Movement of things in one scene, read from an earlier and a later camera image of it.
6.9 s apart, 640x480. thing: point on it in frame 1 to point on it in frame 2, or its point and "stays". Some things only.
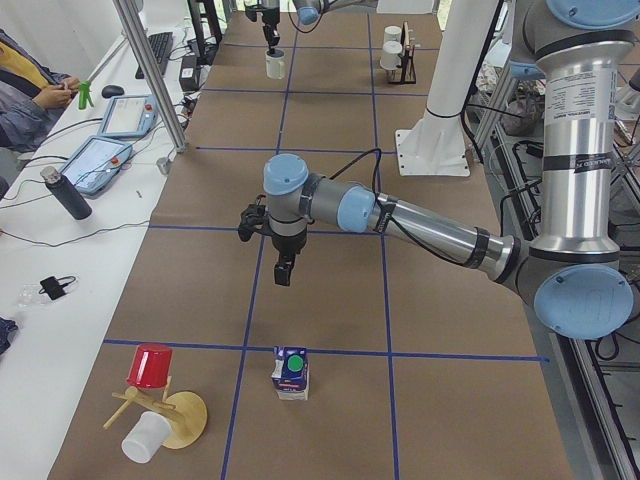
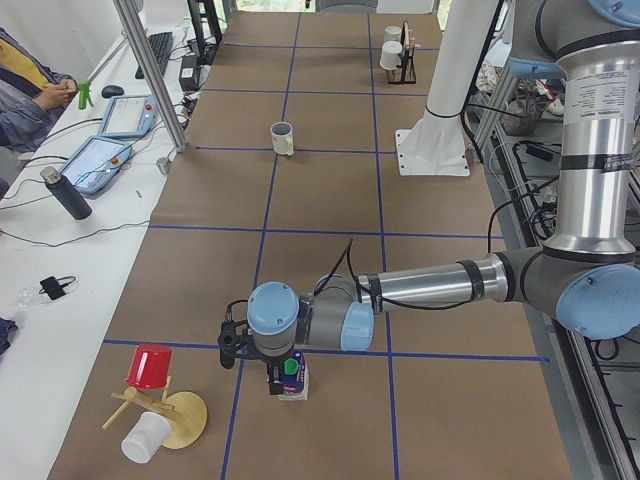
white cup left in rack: [392, 33] stays
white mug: [275, 64] to [282, 135]
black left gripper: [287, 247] to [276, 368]
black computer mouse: [112, 90] stays
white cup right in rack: [390, 57] stays
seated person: [34, 93] stays
